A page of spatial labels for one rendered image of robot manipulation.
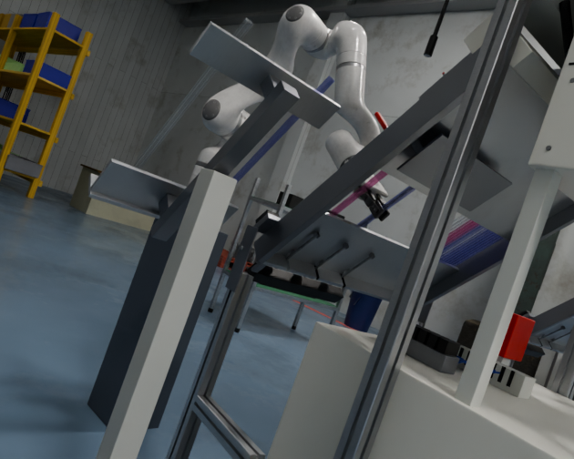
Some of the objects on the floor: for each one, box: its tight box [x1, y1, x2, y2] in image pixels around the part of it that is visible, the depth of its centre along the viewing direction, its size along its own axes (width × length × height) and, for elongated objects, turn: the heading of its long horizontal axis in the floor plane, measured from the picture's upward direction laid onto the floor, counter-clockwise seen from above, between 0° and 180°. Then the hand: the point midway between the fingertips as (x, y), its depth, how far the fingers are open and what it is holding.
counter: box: [69, 164, 155, 231], centre depth 845 cm, size 65×202×70 cm, turn 46°
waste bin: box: [344, 291, 382, 332], centre depth 573 cm, size 42×38×49 cm
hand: (379, 210), depth 125 cm, fingers closed, pressing on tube
